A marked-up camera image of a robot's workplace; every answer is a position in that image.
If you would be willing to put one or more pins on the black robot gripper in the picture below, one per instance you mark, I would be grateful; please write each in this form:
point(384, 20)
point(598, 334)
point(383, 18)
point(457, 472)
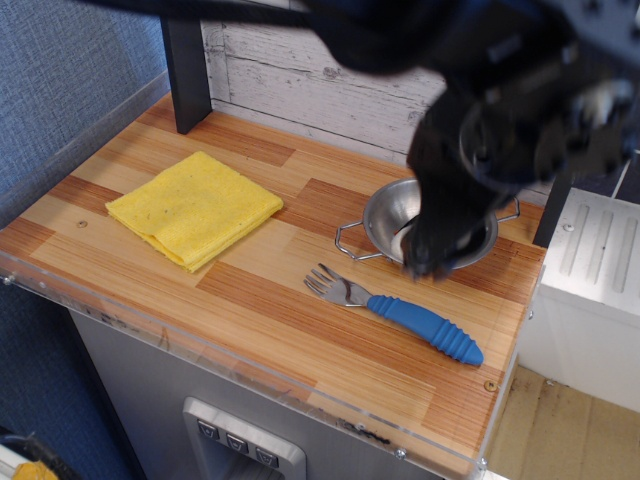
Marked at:
point(470, 158)

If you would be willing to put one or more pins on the blue handled metal fork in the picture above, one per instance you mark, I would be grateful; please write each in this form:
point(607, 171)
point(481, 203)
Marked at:
point(440, 333)

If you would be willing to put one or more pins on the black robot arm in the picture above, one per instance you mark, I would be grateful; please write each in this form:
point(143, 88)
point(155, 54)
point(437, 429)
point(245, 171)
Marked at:
point(534, 89)

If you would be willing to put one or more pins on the white egg-shaped object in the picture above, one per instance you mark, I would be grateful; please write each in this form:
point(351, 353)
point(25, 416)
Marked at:
point(396, 245)

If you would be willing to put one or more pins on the white grooved appliance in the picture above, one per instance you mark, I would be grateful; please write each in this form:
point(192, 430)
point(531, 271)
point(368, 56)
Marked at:
point(583, 328)

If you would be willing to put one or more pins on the yellow folded cloth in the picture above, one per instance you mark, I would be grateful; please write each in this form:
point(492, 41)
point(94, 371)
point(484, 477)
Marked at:
point(194, 210)

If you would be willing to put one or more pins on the silver toy dispenser panel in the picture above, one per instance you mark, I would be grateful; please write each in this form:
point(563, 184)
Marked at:
point(227, 447)

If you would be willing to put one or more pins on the clear acrylic edge guard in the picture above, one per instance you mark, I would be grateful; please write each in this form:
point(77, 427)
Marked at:
point(254, 322)

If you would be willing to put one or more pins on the yellow object at corner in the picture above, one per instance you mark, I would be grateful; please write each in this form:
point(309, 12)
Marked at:
point(26, 457)

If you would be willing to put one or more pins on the dark grey right post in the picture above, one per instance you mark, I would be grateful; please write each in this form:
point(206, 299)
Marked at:
point(554, 206)

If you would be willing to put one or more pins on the dark grey post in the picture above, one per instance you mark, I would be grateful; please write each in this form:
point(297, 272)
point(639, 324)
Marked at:
point(185, 57)
point(554, 206)

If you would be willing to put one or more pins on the silver metal bowl with handles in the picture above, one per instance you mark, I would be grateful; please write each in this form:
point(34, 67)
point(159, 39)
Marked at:
point(396, 205)

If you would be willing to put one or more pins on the dark grey left post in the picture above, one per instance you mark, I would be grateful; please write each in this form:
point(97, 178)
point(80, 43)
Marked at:
point(185, 57)

